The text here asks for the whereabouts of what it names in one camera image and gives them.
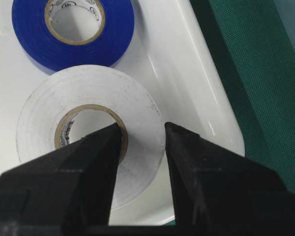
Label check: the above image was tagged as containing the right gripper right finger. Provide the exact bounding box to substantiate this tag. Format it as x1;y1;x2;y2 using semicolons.
165;122;295;236

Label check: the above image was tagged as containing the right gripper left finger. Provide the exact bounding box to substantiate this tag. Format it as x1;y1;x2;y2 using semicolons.
0;124;122;236

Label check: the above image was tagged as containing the white plastic case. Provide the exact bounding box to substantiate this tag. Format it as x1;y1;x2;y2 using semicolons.
0;0;245;226

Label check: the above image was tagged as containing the blue tape roll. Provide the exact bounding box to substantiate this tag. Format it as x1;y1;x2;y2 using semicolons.
12;0;135;71

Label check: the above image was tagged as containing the white tape roll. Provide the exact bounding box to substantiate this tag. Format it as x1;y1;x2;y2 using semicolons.
16;65;165;209

